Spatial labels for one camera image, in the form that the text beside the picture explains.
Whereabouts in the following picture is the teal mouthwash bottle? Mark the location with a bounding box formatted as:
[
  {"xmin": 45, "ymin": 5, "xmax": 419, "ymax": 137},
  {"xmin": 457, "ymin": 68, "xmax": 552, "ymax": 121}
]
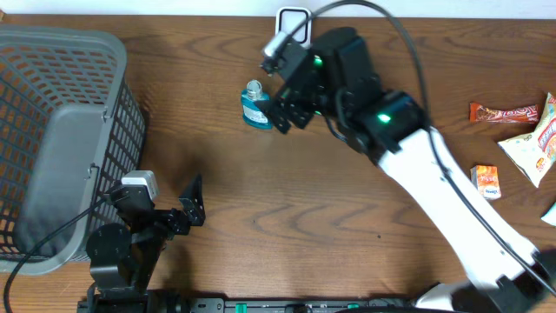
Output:
[{"xmin": 241, "ymin": 80, "xmax": 272, "ymax": 130}]

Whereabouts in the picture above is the small orange box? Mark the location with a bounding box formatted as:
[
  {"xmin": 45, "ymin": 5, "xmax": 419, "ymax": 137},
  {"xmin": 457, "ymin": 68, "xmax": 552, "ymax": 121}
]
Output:
[{"xmin": 470, "ymin": 165, "xmax": 501, "ymax": 200}]

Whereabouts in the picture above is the yellow snack bag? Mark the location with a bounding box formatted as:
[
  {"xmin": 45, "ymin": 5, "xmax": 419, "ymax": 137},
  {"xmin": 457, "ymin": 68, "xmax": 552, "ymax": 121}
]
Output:
[{"xmin": 498, "ymin": 93, "xmax": 555, "ymax": 188}]

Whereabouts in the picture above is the light blue wipes pack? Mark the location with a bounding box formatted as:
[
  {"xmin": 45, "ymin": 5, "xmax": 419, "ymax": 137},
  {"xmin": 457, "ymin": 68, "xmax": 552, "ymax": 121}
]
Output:
[{"xmin": 541, "ymin": 203, "xmax": 556, "ymax": 226}]

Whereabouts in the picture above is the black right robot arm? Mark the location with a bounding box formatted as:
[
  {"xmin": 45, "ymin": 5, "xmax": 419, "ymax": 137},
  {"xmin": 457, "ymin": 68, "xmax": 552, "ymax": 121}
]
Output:
[{"xmin": 259, "ymin": 28, "xmax": 555, "ymax": 312}]

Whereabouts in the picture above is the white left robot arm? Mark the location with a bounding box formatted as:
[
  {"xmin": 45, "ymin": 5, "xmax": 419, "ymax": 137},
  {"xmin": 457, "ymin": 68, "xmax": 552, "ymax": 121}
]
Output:
[{"xmin": 77, "ymin": 170, "xmax": 206, "ymax": 312}]

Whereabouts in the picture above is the white barcode scanner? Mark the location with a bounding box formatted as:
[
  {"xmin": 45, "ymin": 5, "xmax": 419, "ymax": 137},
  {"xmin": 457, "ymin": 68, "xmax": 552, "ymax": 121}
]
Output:
[{"xmin": 275, "ymin": 6, "xmax": 312, "ymax": 48}]

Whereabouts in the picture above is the dark grey plastic basket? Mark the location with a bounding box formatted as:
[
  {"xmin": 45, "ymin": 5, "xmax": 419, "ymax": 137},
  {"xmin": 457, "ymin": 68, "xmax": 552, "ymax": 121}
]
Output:
[{"xmin": 1, "ymin": 25, "xmax": 147, "ymax": 275}]

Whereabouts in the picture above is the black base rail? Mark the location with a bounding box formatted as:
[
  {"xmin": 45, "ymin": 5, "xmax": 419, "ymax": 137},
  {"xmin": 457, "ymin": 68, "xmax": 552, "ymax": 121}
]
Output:
[{"xmin": 76, "ymin": 296, "xmax": 432, "ymax": 313}]

